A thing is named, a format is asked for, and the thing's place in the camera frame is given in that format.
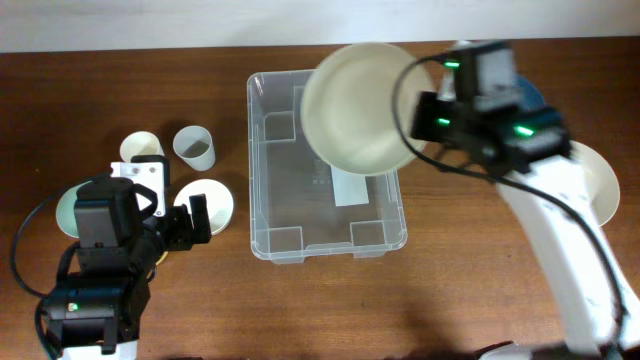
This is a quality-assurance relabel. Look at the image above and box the yellow small bowl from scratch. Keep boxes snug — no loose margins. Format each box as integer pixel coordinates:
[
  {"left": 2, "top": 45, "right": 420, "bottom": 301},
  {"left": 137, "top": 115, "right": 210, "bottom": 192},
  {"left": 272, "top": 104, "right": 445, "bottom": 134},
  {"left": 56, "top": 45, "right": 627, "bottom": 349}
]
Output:
[{"left": 155, "top": 251, "right": 168, "bottom": 266}]

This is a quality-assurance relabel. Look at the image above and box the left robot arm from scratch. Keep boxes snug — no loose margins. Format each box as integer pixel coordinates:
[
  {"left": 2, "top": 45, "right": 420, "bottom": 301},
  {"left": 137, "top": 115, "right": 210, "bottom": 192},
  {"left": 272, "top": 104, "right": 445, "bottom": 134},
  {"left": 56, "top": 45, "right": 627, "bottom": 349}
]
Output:
[{"left": 35, "top": 177, "right": 211, "bottom": 359}]

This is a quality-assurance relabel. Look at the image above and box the cream plastic cup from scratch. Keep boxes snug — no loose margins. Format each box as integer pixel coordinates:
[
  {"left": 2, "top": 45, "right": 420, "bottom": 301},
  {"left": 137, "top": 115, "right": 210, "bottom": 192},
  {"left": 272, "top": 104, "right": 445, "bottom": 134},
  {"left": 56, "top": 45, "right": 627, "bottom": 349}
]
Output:
[{"left": 119, "top": 131, "right": 164, "bottom": 162}]

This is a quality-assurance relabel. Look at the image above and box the clear plastic storage container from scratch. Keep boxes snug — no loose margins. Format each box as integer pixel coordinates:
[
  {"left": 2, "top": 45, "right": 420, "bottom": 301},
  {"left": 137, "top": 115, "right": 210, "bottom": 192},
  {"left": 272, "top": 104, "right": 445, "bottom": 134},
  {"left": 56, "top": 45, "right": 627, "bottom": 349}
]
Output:
[{"left": 247, "top": 70, "right": 408, "bottom": 264}]

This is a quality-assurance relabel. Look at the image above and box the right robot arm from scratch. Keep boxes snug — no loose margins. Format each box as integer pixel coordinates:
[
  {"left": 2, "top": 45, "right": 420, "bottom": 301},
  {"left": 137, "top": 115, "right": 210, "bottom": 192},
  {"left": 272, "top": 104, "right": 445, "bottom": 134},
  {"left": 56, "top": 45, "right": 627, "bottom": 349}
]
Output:
[{"left": 403, "top": 41, "right": 639, "bottom": 359}]

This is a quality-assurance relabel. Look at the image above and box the dark blue large bowl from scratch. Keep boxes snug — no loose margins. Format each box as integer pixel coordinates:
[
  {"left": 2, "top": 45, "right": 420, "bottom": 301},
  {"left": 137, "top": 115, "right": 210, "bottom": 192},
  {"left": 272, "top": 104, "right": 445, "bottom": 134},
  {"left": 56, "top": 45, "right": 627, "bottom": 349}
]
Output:
[{"left": 517, "top": 75, "right": 546, "bottom": 111}]

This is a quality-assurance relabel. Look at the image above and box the mint green small bowl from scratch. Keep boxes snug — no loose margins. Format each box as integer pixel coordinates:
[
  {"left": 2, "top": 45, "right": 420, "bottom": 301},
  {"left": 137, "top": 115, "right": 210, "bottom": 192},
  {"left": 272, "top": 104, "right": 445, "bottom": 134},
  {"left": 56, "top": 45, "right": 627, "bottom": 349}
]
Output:
[{"left": 56, "top": 182, "right": 86, "bottom": 238}]

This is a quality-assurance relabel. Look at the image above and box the white small bowl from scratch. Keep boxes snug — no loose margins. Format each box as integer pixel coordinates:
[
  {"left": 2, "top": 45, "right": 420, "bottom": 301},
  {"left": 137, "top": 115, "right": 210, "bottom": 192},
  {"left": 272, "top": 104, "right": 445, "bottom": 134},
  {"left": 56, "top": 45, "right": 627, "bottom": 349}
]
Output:
[{"left": 173, "top": 179, "right": 234, "bottom": 235}]

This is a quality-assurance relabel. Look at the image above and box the grey plastic cup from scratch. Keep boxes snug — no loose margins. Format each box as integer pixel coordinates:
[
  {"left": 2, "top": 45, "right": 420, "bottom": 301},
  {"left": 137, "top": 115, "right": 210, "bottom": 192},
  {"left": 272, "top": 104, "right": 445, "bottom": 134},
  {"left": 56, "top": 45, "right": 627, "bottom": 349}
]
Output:
[{"left": 173, "top": 125, "right": 216, "bottom": 172}]

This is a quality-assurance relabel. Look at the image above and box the cream large bowl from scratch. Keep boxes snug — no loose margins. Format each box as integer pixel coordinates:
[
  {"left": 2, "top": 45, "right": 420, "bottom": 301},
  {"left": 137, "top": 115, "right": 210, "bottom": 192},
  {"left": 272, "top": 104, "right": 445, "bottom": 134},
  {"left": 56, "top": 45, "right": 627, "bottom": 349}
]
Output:
[
  {"left": 571, "top": 141, "right": 621, "bottom": 226},
  {"left": 300, "top": 43, "right": 435, "bottom": 176}
]

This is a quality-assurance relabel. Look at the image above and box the white label in container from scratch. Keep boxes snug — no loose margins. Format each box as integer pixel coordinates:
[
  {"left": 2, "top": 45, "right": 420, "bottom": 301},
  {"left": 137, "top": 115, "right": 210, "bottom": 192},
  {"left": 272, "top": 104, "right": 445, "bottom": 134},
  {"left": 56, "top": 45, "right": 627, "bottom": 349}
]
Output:
[{"left": 331, "top": 167, "right": 369, "bottom": 207}]

